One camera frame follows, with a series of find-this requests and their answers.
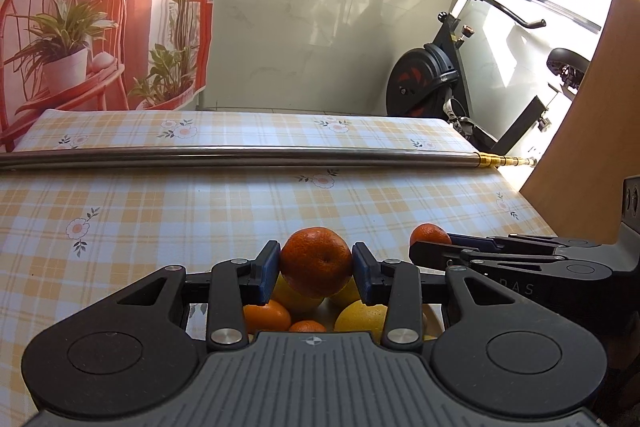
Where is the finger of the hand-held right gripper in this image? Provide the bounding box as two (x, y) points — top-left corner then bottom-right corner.
(409, 242), (616, 280)
(447, 233), (603, 250)

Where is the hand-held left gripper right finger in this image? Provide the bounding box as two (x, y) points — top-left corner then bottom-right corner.
(351, 241), (513, 351)

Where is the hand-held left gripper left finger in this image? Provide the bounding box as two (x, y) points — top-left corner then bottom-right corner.
(117, 241), (281, 351)

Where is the orange tangerine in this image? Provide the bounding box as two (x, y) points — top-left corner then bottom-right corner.
(287, 320), (327, 334)
(242, 300), (292, 334)
(280, 227), (354, 299)
(409, 223), (452, 249)

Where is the greenish yellow orange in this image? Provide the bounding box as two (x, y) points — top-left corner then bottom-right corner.
(327, 277), (362, 307)

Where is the yellow citrus fruit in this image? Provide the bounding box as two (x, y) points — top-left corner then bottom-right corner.
(334, 300), (391, 334)
(270, 274), (326, 314)

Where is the metal pole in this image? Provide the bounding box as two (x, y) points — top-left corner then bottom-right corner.
(0, 146), (538, 170)

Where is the wooden board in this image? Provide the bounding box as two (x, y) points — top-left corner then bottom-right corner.
(520, 0), (640, 248)

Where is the checked yellow tablecloth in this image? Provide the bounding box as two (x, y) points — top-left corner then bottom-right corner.
(0, 108), (558, 408)

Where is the black exercise bike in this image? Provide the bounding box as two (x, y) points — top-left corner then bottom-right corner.
(385, 0), (593, 158)

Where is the printed wall tapestry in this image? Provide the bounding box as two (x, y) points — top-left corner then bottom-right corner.
(0, 0), (228, 152)

